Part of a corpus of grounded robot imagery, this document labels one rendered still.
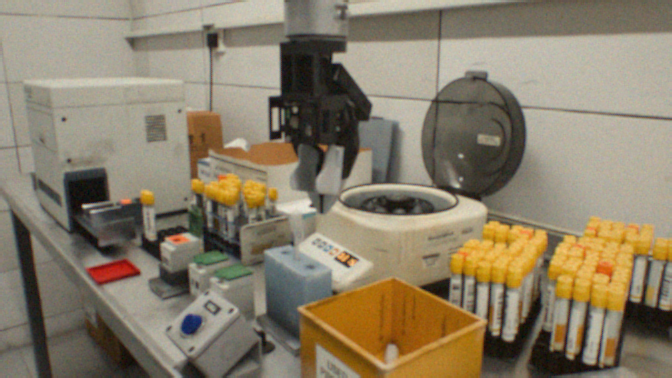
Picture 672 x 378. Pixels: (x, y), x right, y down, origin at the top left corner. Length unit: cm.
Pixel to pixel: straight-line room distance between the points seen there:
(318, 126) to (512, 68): 51
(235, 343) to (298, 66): 31
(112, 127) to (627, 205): 97
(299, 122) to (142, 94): 62
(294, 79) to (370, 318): 28
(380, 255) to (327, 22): 34
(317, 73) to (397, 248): 28
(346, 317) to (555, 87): 58
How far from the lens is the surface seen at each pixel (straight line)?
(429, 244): 76
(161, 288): 81
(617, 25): 93
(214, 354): 58
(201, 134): 163
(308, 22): 59
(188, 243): 81
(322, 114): 58
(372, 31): 123
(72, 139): 113
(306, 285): 61
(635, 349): 75
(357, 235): 77
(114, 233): 101
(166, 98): 119
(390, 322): 63
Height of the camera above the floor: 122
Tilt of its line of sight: 14 degrees down
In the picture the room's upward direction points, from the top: straight up
